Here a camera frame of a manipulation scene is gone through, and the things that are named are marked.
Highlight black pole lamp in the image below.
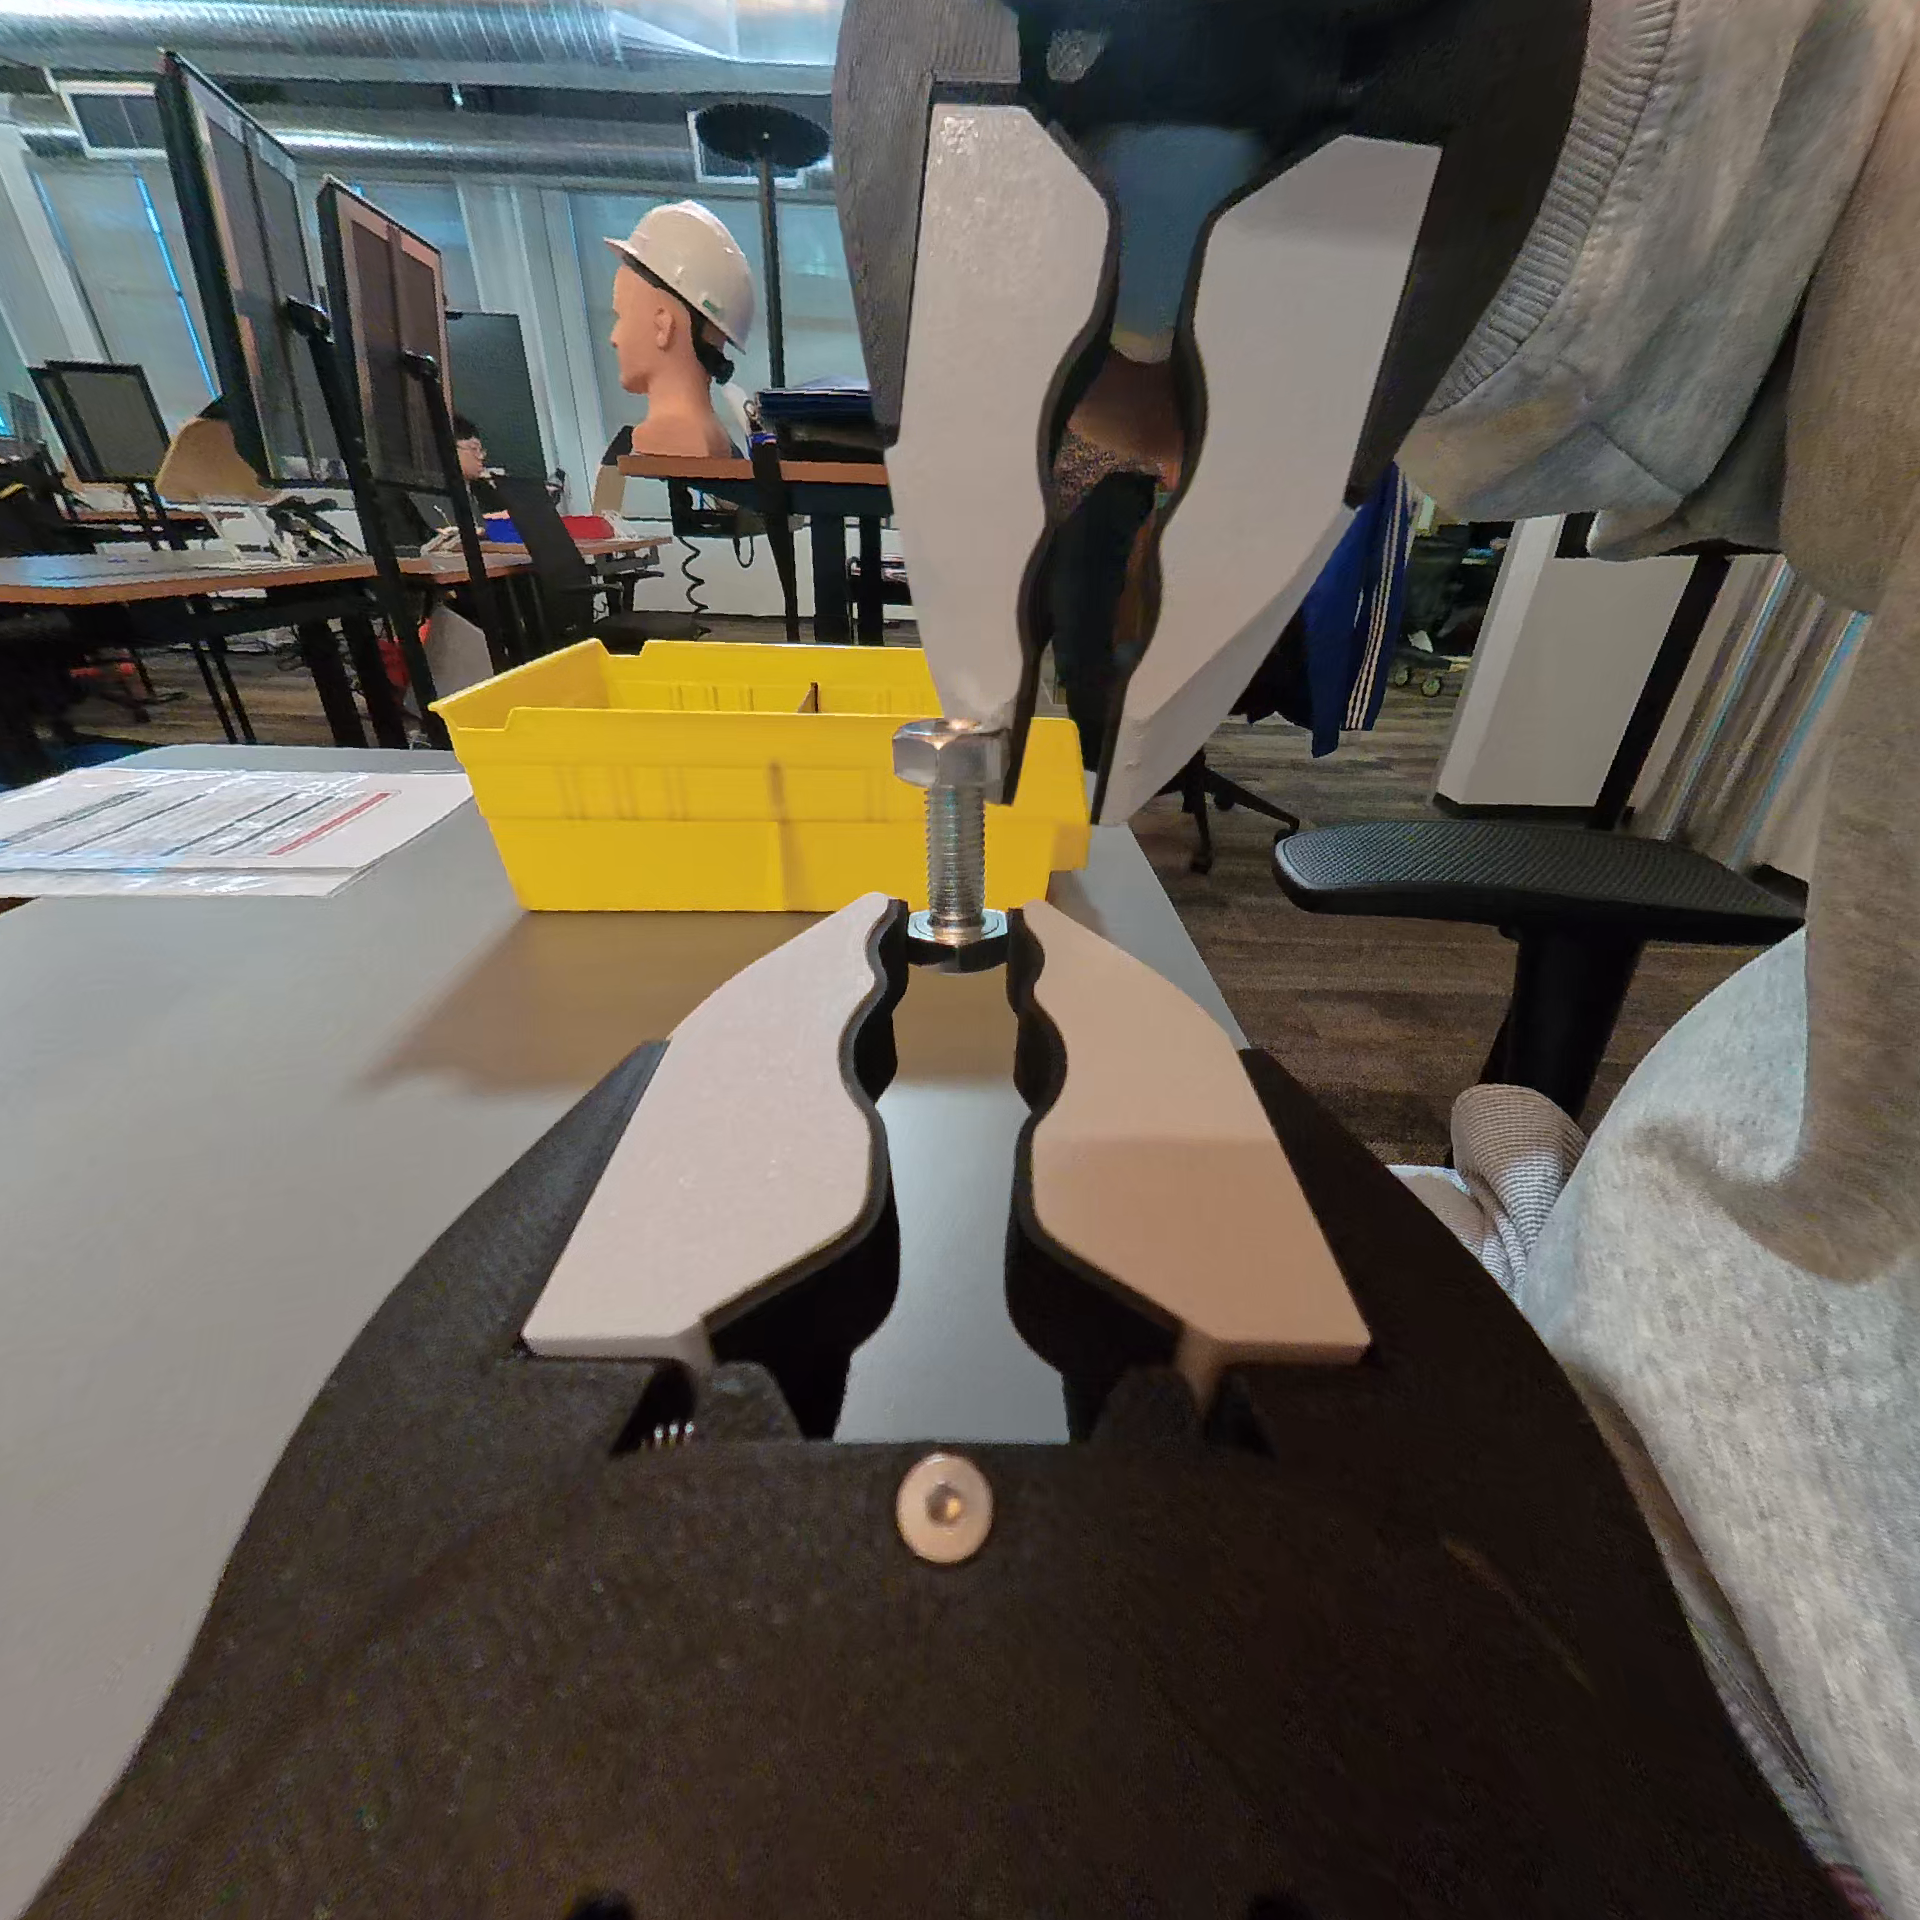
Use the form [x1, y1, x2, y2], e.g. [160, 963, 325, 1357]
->
[692, 102, 832, 396]

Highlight beige curved panel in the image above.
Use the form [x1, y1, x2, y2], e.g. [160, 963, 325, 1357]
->
[153, 418, 289, 507]

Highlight blue striped jacket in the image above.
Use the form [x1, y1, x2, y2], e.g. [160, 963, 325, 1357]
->
[1303, 462, 1420, 760]

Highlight grey desk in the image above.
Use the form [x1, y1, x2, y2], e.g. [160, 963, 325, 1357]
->
[0, 742, 1255, 1914]

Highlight dark monitor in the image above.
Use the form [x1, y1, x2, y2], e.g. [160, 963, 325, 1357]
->
[444, 310, 549, 482]

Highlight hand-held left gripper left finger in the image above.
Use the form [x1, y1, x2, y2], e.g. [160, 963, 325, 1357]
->
[519, 891, 909, 1369]

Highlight brown table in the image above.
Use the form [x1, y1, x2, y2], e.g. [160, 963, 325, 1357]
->
[0, 547, 540, 753]

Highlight small black monitor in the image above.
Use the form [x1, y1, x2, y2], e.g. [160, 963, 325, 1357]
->
[28, 358, 173, 488]

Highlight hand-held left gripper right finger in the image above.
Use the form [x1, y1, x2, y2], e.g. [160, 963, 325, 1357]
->
[1007, 900, 1373, 1373]

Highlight silver hex bolt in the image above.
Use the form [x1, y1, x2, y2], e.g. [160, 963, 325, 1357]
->
[902, 777, 1027, 973]

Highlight striped shirt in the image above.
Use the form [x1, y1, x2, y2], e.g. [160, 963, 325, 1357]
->
[1395, 1083, 1593, 1299]

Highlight blue folder stack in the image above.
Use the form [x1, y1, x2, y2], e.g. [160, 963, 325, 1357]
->
[749, 385, 875, 462]

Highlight mannequin head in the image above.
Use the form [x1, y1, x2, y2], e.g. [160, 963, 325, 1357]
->
[608, 246, 752, 459]

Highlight person's right forearm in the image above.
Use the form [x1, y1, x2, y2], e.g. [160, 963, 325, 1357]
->
[1395, 0, 1920, 618]

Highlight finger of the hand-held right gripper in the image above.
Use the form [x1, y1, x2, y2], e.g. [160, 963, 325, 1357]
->
[881, 102, 1119, 805]
[1092, 133, 1445, 828]

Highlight large black monitor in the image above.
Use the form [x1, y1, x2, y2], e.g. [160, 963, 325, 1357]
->
[153, 49, 329, 484]

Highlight white hard hat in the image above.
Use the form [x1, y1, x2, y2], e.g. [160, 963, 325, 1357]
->
[603, 200, 757, 357]

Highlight yellow plastic bin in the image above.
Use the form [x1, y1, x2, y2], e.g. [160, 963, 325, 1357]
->
[430, 638, 1095, 914]

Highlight black mesh office chair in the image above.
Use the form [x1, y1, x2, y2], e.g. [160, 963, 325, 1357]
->
[1270, 817, 1807, 1128]

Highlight silver ceiling duct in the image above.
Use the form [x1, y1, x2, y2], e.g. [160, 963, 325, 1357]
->
[0, 0, 841, 69]

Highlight paper sheet in clear sleeve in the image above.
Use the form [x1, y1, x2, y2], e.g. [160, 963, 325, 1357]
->
[0, 769, 475, 904]

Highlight brown framed monitor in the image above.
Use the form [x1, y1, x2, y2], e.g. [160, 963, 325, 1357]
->
[316, 177, 455, 497]

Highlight wooden standing desk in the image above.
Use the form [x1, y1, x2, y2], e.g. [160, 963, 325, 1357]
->
[617, 450, 895, 646]

